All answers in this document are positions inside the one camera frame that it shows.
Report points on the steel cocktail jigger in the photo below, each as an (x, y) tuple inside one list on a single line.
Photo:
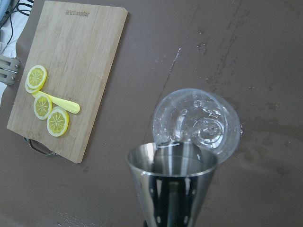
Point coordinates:
[(171, 180)]

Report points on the clear wine glass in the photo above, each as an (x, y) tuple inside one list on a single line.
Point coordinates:
[(202, 118)]

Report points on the wooden cutting board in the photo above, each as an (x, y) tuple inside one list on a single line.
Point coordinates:
[(76, 42)]

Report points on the middle lemon slice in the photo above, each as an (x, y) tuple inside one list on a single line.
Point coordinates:
[(42, 106)]

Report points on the brown table mat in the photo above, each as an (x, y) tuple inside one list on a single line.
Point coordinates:
[(249, 52)]

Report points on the hidden far lemon slice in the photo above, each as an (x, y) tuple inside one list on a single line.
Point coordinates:
[(31, 90)]

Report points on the lemon slice near handle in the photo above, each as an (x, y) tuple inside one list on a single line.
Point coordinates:
[(57, 121)]

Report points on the aluminium frame post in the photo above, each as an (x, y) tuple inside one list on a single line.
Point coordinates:
[(8, 69)]

